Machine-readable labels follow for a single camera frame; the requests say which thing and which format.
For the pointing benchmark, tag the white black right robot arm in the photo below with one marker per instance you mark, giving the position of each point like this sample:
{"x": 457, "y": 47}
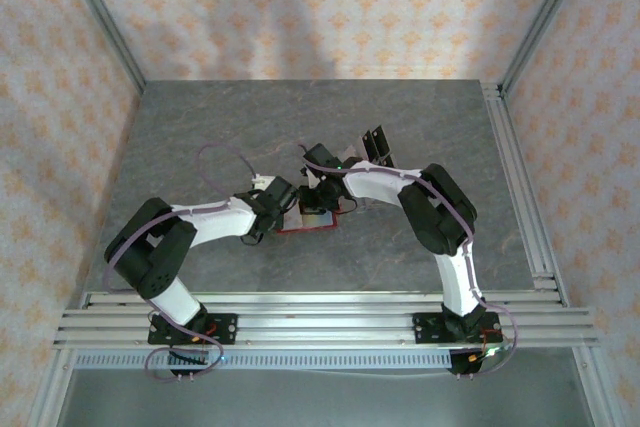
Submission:
{"x": 375, "y": 182}

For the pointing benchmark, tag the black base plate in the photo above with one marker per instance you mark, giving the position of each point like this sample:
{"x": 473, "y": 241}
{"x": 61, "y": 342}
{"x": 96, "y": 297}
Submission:
{"x": 225, "y": 329}
{"x": 425, "y": 329}

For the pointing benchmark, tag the grey translucent card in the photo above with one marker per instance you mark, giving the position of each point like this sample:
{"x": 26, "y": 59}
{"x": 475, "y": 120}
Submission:
{"x": 352, "y": 152}

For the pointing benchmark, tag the aluminium frame post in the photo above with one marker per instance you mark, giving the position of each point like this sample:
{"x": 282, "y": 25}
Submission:
{"x": 545, "y": 12}
{"x": 100, "y": 12}

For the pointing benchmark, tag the black base electronics box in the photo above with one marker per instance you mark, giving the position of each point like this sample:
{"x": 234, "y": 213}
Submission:
{"x": 465, "y": 364}

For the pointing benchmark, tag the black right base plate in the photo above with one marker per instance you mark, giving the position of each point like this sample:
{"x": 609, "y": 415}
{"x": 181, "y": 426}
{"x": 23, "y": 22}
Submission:
{"x": 425, "y": 329}

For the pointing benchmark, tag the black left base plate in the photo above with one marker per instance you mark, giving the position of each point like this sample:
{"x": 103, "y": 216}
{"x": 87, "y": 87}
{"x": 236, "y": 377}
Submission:
{"x": 225, "y": 329}

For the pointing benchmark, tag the aluminium frame leg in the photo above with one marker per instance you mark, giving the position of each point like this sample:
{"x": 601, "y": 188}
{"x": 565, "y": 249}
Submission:
{"x": 595, "y": 392}
{"x": 50, "y": 392}

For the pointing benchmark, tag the grey metal shelf panel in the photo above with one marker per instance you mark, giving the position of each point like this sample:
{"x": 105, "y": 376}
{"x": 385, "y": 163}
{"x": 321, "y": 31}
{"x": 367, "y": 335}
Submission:
{"x": 325, "y": 402}

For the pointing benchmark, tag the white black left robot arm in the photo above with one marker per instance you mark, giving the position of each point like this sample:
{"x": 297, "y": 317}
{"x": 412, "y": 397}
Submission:
{"x": 220, "y": 224}

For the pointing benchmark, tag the aluminium side rail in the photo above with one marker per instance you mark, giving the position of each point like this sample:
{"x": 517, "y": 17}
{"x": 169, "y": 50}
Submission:
{"x": 515, "y": 172}

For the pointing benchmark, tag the aluminium mounting rail beam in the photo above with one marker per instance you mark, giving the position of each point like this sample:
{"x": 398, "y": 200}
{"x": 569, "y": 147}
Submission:
{"x": 325, "y": 327}

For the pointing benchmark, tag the black card stand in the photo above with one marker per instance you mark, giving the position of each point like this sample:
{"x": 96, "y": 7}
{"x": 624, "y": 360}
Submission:
{"x": 377, "y": 144}

